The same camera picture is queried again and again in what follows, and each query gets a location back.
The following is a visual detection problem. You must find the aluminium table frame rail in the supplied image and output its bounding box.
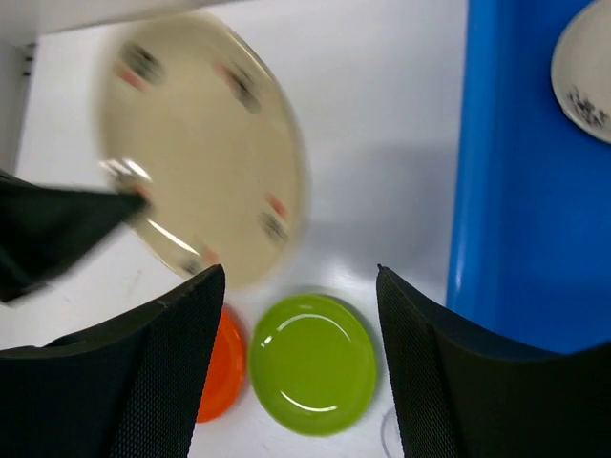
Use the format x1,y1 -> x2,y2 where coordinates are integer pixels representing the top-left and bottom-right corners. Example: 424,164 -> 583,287
10,41 -> 37,175

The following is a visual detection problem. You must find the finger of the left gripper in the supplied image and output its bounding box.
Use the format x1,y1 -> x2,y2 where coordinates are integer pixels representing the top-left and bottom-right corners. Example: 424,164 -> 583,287
1,172 -> 146,303

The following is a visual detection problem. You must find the beige plate with small motifs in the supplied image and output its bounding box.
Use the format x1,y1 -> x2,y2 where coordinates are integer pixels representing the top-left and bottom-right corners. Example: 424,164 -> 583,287
95,13 -> 307,290

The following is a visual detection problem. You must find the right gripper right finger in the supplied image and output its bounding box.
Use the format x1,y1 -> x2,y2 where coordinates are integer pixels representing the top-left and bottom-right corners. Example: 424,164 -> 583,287
376,266 -> 610,457

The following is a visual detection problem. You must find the blue plastic bin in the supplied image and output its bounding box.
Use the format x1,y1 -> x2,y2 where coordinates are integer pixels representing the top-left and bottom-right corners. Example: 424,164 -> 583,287
447,1 -> 610,353

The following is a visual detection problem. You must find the orange plate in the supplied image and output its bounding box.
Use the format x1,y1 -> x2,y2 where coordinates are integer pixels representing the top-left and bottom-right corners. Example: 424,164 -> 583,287
196,303 -> 246,424

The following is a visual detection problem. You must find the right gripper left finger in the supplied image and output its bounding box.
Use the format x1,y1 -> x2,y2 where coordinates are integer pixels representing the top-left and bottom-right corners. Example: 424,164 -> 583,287
1,265 -> 225,457

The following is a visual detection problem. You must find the clear cup near bin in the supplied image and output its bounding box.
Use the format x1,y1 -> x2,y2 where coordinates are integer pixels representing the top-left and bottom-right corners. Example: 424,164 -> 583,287
381,407 -> 404,458

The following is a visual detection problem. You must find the green plate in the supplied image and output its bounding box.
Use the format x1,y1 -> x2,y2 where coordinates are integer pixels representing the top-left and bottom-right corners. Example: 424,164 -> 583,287
247,294 -> 378,437

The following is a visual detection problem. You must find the beige plate with black patch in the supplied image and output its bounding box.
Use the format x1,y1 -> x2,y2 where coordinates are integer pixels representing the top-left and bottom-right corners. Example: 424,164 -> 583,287
551,1 -> 610,143

